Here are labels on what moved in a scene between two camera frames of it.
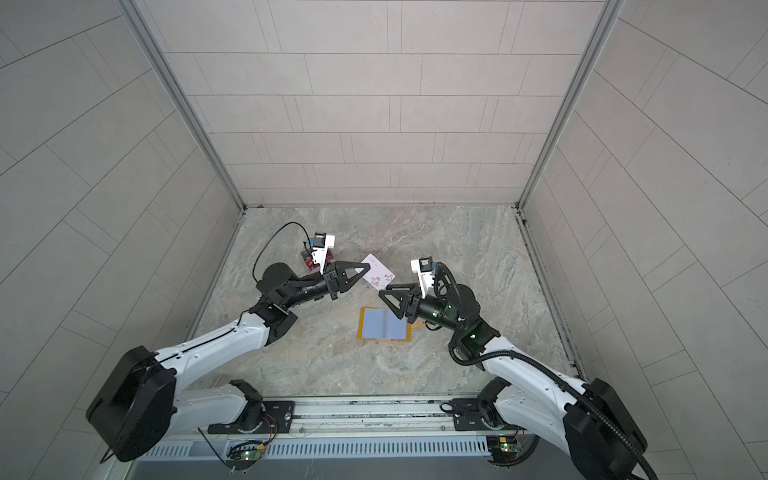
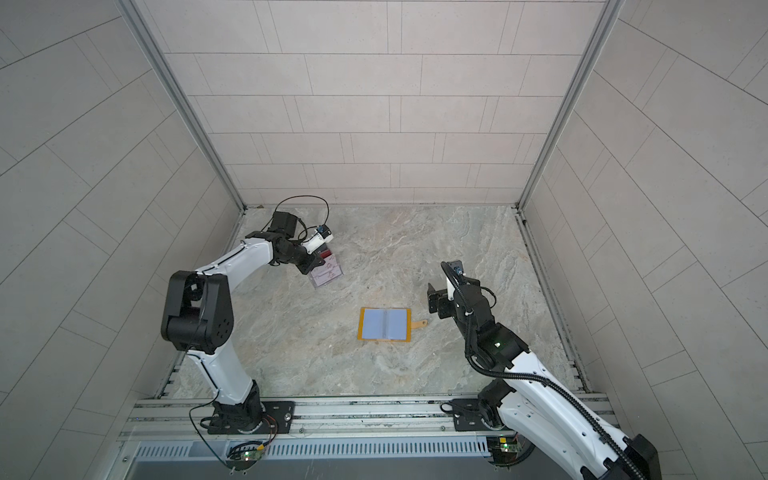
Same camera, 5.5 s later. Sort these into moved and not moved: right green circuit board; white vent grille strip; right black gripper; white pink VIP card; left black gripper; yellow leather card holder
Moved: left black gripper; right black gripper; white pink VIP card
Not moved: white vent grille strip; right green circuit board; yellow leather card holder
